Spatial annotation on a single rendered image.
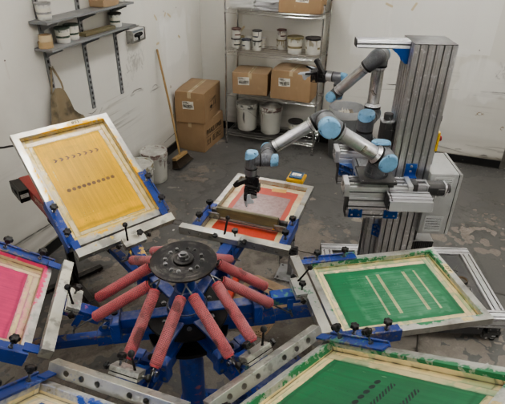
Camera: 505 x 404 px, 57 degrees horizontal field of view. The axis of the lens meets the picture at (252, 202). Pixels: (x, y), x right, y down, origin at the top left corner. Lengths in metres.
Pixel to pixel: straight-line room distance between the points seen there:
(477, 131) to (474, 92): 0.49
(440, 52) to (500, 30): 3.16
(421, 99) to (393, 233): 0.98
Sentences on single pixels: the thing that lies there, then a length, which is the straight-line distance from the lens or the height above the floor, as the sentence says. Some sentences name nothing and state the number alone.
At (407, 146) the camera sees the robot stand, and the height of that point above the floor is 1.40.
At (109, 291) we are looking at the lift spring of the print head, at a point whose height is 1.14.
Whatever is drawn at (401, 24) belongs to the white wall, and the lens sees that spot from 6.06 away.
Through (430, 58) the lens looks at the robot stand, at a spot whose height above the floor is 1.95.
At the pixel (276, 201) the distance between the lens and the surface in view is 3.21.
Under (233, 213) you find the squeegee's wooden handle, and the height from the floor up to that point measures 1.04.
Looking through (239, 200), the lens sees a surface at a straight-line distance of 3.21.
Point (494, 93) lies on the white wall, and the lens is 6.28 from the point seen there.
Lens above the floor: 2.60
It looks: 31 degrees down
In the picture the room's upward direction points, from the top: 1 degrees clockwise
